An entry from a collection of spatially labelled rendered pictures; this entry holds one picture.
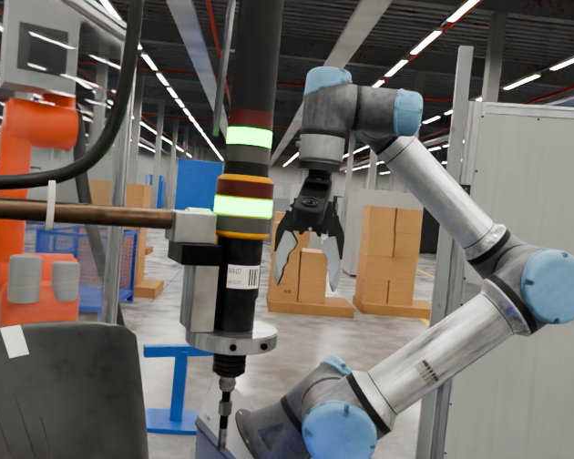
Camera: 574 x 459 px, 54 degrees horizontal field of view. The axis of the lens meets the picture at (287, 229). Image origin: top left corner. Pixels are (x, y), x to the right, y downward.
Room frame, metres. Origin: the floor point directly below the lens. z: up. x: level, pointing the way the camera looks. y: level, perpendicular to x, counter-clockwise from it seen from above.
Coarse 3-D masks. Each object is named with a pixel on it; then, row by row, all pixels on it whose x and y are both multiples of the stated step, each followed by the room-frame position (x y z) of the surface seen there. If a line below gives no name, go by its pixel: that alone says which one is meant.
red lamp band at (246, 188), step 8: (216, 184) 0.42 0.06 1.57; (224, 184) 0.41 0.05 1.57; (232, 184) 0.41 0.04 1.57; (240, 184) 0.41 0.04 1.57; (248, 184) 0.41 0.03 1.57; (256, 184) 0.41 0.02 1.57; (264, 184) 0.41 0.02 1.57; (272, 184) 0.42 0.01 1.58; (216, 192) 0.42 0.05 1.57; (224, 192) 0.41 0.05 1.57; (232, 192) 0.41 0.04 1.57; (240, 192) 0.41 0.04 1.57; (248, 192) 0.41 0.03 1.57; (256, 192) 0.41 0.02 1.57; (264, 192) 0.41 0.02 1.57; (272, 192) 0.42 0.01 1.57
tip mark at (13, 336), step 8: (0, 328) 0.49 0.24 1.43; (8, 328) 0.49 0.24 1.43; (16, 328) 0.50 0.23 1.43; (8, 336) 0.49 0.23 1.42; (16, 336) 0.49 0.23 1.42; (8, 344) 0.48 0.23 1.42; (16, 344) 0.49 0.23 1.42; (24, 344) 0.49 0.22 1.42; (8, 352) 0.48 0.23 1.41; (16, 352) 0.48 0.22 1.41; (24, 352) 0.48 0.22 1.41
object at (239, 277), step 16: (224, 240) 0.41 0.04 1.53; (240, 240) 0.41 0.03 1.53; (256, 240) 0.42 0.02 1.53; (224, 256) 0.41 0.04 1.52; (240, 256) 0.41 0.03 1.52; (256, 256) 0.42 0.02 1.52; (224, 272) 0.41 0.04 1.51; (240, 272) 0.41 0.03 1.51; (256, 272) 0.42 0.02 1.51; (224, 288) 0.41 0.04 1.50; (240, 288) 0.41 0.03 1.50; (256, 288) 0.42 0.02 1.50; (224, 304) 0.41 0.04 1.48; (240, 304) 0.41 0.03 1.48; (224, 320) 0.41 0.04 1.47; (240, 320) 0.41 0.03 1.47; (224, 368) 0.42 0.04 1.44; (240, 368) 0.42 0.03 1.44
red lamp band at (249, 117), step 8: (232, 112) 0.42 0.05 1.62; (240, 112) 0.41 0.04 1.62; (248, 112) 0.41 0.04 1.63; (256, 112) 0.41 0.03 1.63; (264, 112) 0.41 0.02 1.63; (232, 120) 0.42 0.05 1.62; (240, 120) 0.41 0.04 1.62; (248, 120) 0.41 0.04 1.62; (256, 120) 0.41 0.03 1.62; (264, 120) 0.42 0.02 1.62; (272, 120) 0.43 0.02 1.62
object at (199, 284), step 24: (192, 216) 0.40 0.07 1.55; (216, 216) 0.40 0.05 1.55; (192, 240) 0.40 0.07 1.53; (192, 264) 0.39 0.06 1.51; (216, 264) 0.40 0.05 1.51; (192, 288) 0.40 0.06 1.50; (216, 288) 0.41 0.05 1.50; (192, 312) 0.40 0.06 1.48; (192, 336) 0.41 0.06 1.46; (216, 336) 0.39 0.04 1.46; (240, 336) 0.40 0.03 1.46; (264, 336) 0.41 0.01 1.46
